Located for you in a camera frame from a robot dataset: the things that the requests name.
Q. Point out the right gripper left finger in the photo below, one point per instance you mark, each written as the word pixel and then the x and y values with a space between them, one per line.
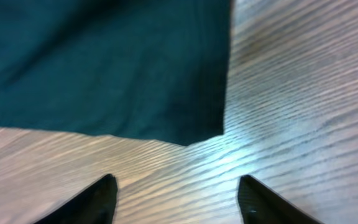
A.
pixel 94 205

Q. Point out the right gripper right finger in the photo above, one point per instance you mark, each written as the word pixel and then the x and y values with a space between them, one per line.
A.
pixel 261 205

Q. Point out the dark green t-shirt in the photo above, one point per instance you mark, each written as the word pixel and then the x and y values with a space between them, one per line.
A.
pixel 131 68

